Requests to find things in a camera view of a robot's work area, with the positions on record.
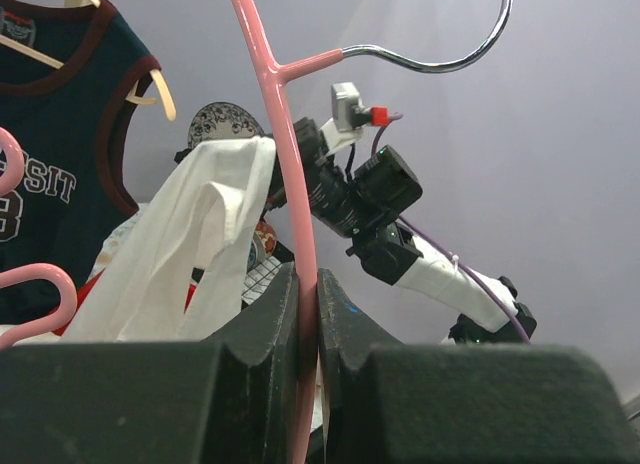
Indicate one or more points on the navy basketball jersey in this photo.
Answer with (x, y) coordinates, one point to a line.
(72, 195)

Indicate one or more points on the red plastic tray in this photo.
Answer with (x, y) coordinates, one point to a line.
(137, 291)

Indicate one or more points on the red patterned bowl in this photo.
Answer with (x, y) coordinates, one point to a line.
(268, 237)

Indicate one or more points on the blue patterned bowl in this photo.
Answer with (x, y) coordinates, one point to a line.
(254, 255)

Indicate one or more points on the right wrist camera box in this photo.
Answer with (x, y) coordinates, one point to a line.
(346, 106)

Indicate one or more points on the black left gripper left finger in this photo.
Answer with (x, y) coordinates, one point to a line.
(228, 399)

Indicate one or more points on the wooden jersey hanger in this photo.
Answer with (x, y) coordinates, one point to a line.
(87, 48)

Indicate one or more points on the blue floral plate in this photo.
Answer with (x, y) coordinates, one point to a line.
(222, 121)

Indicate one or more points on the black wire dish rack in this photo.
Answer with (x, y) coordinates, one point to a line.
(232, 252)

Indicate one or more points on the pink plastic hanger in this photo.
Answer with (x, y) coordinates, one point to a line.
(285, 159)

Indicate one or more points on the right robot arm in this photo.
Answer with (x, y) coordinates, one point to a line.
(365, 206)

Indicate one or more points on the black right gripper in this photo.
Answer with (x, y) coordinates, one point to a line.
(311, 146)

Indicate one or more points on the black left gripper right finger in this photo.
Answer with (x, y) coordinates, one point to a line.
(390, 402)

